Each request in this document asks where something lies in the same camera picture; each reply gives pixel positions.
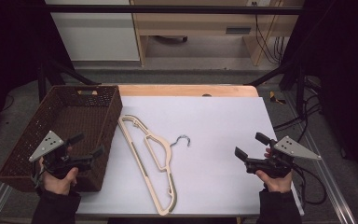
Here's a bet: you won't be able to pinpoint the yellow and black tool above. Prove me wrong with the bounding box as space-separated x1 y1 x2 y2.
268 91 287 105

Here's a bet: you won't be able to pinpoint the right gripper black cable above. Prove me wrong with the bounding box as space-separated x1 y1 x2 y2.
292 163 328 206

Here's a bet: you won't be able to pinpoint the person's left hand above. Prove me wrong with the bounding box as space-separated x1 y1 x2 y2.
38 157 79 196

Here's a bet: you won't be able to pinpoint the black floor cables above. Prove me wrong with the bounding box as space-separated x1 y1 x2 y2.
272 76 324 145

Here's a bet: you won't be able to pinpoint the dark chair base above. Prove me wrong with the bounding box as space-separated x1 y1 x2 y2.
153 35 188 44

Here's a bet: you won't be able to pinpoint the person's right hand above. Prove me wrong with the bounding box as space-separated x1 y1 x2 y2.
255 147 294 194

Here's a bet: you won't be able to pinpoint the black desk cables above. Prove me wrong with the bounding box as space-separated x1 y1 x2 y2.
252 1 283 65

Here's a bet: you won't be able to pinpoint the white cabinet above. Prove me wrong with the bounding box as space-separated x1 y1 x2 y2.
45 0 141 62

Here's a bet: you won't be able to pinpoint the black metal stand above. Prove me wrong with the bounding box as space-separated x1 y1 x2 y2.
36 58 103 103
245 58 308 117

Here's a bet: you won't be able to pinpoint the brown woven basket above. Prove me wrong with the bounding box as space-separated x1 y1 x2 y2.
0 84 124 193

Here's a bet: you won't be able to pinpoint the black curtain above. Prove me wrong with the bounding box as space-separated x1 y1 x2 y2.
0 0 74 144
279 0 358 183

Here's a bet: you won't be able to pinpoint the light wooden desk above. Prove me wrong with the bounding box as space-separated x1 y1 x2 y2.
130 0 306 67

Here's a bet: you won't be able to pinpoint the white table sheet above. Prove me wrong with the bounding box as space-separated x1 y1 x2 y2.
76 95 305 217

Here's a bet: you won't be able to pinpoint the black horizontal metal bar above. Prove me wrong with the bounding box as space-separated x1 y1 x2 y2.
43 4 304 16

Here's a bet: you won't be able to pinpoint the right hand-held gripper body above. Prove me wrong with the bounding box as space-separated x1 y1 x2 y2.
244 135 322 179

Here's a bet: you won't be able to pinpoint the grey drawer handle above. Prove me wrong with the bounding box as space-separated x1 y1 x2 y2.
226 27 252 35

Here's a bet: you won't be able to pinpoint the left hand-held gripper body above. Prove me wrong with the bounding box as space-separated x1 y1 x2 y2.
28 130 95 180

